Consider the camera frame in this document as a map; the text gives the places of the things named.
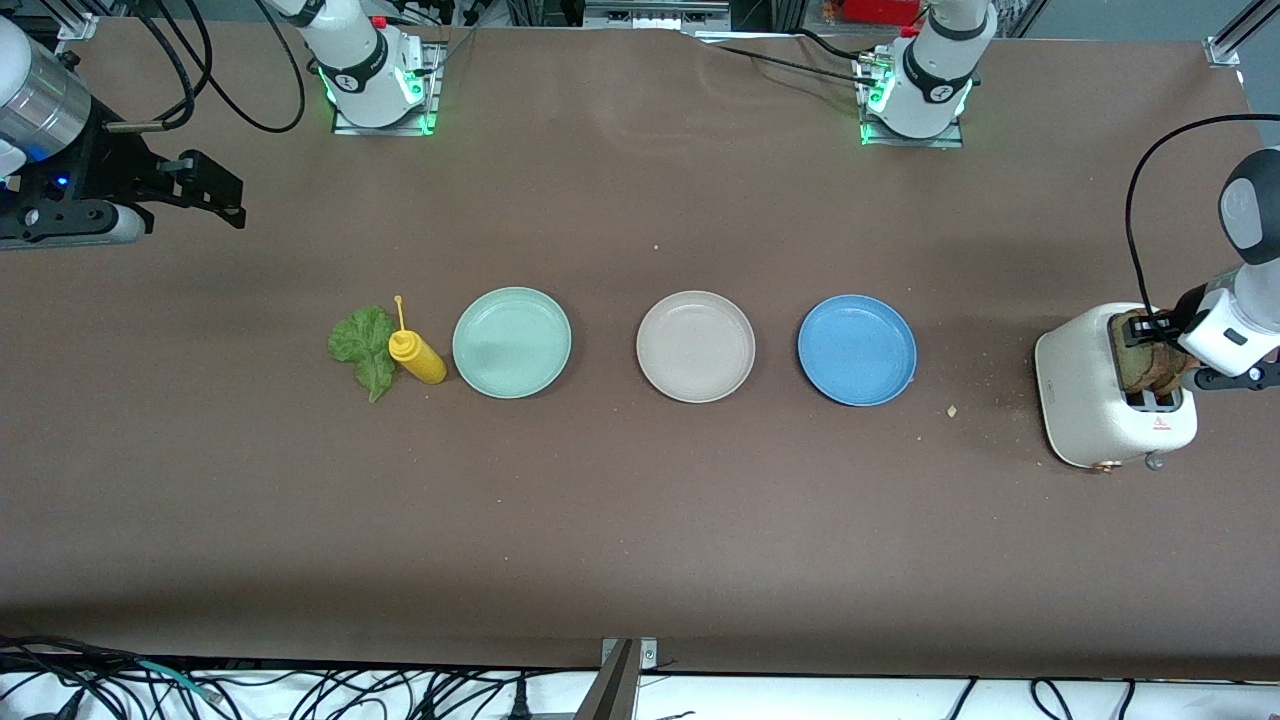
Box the grey metal table bracket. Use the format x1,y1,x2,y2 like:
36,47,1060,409
575,637,661,720

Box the black floor cable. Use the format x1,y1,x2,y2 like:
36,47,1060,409
0,635,141,691

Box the blue plate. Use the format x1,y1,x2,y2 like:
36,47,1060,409
797,294,918,408

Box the mint green plate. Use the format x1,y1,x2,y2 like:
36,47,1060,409
452,287,573,400

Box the yellow mustard squeeze bottle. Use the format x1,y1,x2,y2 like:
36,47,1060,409
388,295,448,386

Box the grey metal box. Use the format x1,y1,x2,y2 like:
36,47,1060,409
583,0,731,31

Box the beige plate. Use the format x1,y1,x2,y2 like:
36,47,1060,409
636,290,757,404

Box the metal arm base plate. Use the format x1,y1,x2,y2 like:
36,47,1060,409
858,50,967,149
331,40,441,137

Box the aluminium corner bracket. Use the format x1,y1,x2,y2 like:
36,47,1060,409
1205,0,1280,71

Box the light crust bread slice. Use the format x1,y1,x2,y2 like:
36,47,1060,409
1108,308,1166,394

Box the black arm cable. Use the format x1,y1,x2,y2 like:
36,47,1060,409
175,0,307,134
100,0,211,131
1125,113,1280,321

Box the white toaster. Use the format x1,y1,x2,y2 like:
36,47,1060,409
1034,302,1199,473

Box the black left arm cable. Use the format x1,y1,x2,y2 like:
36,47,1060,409
1125,113,1280,321

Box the black cable on table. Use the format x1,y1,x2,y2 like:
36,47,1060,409
690,28,891,89

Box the teal cable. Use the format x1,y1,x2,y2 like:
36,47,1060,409
135,658,216,699

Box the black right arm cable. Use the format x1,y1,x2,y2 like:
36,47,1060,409
100,0,211,131
175,0,307,134

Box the red box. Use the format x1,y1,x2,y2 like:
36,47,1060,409
843,0,921,26

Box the green lettuce leaf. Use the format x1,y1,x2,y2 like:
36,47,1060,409
327,305,401,404

